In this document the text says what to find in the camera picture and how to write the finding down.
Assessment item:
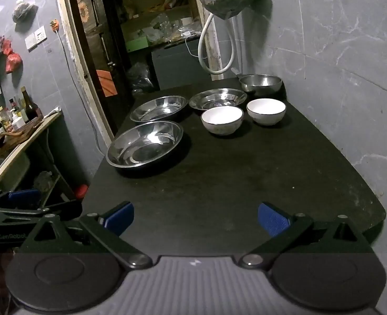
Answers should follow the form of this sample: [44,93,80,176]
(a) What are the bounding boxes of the white hose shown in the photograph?
[197,13,238,74]

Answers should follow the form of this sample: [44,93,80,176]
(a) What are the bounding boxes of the white ceramic bowl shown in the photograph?
[246,98,286,126]
[201,106,244,136]

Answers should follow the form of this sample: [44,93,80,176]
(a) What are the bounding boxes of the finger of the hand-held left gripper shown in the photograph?
[0,188,43,211]
[0,199,83,220]

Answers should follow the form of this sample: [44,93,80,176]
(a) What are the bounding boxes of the black plastic bag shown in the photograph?
[126,62,155,94]

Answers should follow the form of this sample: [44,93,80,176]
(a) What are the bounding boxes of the cluttered storage shelf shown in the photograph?
[115,0,202,45]

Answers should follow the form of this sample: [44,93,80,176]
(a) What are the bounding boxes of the wooden root tray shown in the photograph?
[0,116,45,148]

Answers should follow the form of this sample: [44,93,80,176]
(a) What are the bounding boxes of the wooden counter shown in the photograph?
[0,112,63,195]

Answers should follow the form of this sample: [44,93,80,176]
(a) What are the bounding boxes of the green box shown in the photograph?
[125,36,149,53]

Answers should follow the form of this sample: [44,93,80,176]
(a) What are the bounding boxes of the orange poster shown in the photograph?
[96,70,118,97]

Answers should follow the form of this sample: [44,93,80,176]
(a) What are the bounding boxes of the yellow cap bottle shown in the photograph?
[0,106,12,132]

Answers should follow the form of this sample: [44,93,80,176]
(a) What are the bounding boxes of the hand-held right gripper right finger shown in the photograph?
[239,202,374,270]

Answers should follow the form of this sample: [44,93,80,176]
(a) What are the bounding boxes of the grey cabinet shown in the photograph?
[151,41,214,91]

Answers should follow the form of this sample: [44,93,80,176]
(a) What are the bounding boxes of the steel bowl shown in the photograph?
[189,88,248,110]
[239,74,283,94]

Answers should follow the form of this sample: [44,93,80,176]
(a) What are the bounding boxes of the white bottle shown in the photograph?
[11,113,26,131]

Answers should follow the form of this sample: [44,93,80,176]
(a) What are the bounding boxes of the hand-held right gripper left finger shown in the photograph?
[19,202,153,271]

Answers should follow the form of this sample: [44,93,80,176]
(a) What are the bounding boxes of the dark wooden door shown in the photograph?
[75,0,128,132]

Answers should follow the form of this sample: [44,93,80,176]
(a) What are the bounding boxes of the wall cable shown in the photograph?
[57,29,104,153]

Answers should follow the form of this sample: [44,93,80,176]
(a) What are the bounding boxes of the large steel plate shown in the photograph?
[106,121,184,169]

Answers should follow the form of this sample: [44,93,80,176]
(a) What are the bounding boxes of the small hanging plastic bag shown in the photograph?
[11,0,38,23]

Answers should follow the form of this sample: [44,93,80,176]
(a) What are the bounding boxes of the tall dark bottle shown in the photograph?
[20,86,39,121]

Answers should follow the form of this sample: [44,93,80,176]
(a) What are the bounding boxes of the white wall socket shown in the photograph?
[34,25,48,43]

